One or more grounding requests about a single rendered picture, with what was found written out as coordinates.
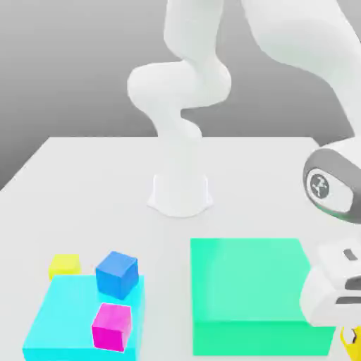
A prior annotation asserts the small blue cube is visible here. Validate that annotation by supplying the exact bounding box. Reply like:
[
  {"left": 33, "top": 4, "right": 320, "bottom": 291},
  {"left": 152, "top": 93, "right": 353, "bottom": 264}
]
[{"left": 94, "top": 250, "right": 140, "bottom": 301}]

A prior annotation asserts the small magenta cube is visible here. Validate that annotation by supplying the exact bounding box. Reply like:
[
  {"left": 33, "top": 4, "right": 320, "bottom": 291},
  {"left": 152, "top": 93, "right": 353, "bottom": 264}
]
[{"left": 91, "top": 302, "right": 133, "bottom": 354}]

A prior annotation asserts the large green box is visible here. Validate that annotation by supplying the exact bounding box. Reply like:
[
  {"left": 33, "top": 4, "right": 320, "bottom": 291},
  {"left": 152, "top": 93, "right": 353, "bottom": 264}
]
[{"left": 190, "top": 238, "right": 337, "bottom": 357}]

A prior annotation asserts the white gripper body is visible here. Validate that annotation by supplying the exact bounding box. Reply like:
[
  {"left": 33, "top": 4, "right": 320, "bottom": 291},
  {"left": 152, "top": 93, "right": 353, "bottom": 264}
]
[{"left": 298, "top": 266, "right": 361, "bottom": 328}]

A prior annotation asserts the large cyan box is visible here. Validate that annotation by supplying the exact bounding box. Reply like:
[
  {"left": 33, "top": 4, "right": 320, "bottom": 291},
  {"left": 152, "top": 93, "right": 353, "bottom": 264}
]
[{"left": 22, "top": 274, "right": 147, "bottom": 361}]

